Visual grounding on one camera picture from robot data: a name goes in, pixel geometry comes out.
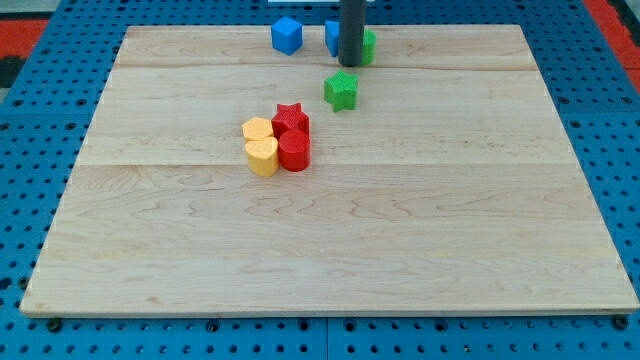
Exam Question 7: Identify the green star block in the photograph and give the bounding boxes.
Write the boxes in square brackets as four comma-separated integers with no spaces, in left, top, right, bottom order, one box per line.
[324,70,359,112]

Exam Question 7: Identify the red star block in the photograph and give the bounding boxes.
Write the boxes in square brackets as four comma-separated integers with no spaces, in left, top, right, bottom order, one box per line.
[271,103,310,139]

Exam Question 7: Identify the blue cube block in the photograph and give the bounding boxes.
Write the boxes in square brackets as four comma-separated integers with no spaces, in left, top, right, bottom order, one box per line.
[270,17,303,56]

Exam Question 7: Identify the red cylinder block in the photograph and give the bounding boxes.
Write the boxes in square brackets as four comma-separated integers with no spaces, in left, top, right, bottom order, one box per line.
[279,129,311,172]

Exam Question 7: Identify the yellow heart block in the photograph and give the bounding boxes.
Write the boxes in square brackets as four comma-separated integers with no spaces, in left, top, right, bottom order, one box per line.
[245,137,280,177]

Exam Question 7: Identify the yellow pentagon block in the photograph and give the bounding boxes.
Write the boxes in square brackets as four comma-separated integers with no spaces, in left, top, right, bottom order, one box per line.
[241,117,274,142]

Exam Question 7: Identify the light wooden board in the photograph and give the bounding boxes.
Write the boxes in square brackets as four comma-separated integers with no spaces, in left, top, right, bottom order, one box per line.
[21,25,639,318]

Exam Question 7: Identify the green block behind rod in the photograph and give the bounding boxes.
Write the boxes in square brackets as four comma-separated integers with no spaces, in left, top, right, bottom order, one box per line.
[361,29,377,66]

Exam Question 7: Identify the blue block behind rod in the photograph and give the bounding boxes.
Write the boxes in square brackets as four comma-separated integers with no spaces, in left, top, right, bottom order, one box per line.
[324,20,340,57]

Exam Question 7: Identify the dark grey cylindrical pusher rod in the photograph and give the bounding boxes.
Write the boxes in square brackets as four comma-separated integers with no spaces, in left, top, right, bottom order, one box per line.
[338,0,367,67]

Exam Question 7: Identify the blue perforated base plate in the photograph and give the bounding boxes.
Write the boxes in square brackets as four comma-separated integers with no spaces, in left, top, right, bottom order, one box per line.
[1,1,639,359]

